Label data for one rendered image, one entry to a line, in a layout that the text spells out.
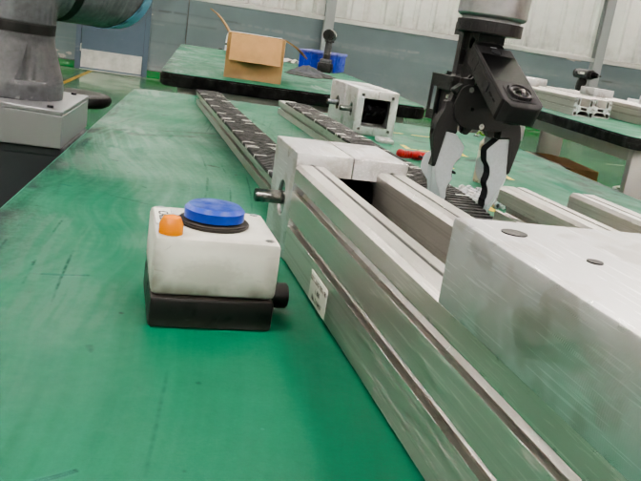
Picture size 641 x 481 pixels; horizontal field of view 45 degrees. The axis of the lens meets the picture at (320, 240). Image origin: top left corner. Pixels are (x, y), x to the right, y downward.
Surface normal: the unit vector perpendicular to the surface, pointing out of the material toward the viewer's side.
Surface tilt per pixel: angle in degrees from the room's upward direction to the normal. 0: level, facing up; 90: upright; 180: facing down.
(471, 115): 90
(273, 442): 0
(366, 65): 90
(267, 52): 68
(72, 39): 90
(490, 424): 90
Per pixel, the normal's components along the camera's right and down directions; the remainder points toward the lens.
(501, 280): -0.96, -0.07
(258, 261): 0.24, 0.29
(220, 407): 0.15, -0.96
